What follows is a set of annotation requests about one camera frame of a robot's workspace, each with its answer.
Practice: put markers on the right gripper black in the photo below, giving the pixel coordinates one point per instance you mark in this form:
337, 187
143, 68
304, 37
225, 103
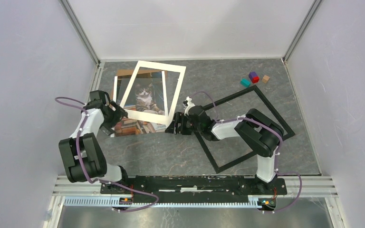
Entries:
179, 118

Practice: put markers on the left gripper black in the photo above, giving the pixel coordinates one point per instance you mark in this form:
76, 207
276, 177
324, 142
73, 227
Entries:
119, 114

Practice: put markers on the white mat board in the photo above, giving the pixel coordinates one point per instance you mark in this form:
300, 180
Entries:
173, 84

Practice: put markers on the cat photo print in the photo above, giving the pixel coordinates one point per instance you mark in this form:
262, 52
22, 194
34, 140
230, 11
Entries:
141, 98

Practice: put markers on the black picture frame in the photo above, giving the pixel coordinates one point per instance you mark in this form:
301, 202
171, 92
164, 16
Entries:
288, 131

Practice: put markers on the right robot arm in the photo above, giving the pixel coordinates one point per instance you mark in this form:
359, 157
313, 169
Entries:
261, 134

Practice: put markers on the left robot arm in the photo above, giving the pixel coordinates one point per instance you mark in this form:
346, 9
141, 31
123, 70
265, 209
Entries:
81, 154

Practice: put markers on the brown backing board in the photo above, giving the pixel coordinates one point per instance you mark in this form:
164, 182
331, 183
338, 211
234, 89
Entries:
122, 78

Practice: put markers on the teal cube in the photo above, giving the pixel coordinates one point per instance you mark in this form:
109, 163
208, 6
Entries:
246, 83

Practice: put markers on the purple cube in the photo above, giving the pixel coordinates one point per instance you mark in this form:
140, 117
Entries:
253, 75

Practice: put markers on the red cube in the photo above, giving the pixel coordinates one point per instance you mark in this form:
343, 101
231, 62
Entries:
255, 79

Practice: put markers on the tan wooden cube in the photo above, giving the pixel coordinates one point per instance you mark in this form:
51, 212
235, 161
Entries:
265, 79

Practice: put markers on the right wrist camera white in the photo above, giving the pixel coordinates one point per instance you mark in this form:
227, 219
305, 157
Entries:
188, 104

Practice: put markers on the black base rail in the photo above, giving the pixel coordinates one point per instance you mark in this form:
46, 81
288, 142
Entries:
193, 189

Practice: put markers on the aluminium frame rails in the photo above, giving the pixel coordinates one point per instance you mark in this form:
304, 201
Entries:
89, 195

